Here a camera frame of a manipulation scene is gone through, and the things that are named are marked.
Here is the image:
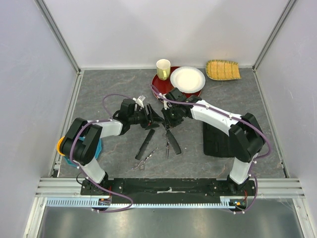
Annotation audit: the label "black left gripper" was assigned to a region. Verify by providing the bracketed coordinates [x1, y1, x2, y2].
[129, 104, 165, 130]

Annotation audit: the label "silver hair scissors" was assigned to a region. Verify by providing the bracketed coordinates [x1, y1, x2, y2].
[132, 148, 158, 172]

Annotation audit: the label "black zip tool case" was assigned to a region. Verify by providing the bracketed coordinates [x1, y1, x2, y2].
[203, 122, 234, 158]

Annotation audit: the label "silver thinning scissors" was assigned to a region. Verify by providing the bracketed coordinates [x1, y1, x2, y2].
[162, 133, 170, 160]

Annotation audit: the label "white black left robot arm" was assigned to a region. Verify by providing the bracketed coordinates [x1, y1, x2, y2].
[58, 99, 164, 195]

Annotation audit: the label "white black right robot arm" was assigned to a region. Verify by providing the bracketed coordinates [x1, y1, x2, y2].
[158, 88, 265, 195]

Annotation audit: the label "black hair comb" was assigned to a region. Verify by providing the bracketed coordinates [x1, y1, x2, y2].
[135, 129, 156, 160]

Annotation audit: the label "red round lacquer tray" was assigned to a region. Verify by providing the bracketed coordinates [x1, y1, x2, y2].
[152, 66, 202, 98]

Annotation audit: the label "white paper plate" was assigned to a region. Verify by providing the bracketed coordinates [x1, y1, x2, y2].
[170, 66, 206, 93]

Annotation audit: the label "pale yellow ceramic mug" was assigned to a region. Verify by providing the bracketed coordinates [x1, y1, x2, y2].
[156, 59, 171, 80]

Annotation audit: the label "blue dotted plate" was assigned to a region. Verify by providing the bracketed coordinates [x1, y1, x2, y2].
[63, 139, 102, 167]

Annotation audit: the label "yellow woven bamboo tray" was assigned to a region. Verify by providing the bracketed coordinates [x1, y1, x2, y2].
[206, 59, 241, 81]

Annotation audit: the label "orange plastic bowl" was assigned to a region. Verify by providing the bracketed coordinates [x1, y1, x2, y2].
[56, 136, 65, 156]

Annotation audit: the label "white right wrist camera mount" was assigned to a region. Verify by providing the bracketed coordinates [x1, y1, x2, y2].
[158, 93, 172, 110]

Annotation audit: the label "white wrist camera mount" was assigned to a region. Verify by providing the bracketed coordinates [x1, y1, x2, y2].
[133, 95, 146, 108]
[158, 93, 172, 110]

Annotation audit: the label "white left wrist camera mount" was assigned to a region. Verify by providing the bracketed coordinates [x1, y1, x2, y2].
[133, 95, 146, 108]

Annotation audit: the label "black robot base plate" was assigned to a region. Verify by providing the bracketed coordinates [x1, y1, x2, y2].
[80, 177, 257, 202]

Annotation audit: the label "slotted grey cable duct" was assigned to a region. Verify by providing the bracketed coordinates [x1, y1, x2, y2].
[46, 197, 247, 209]

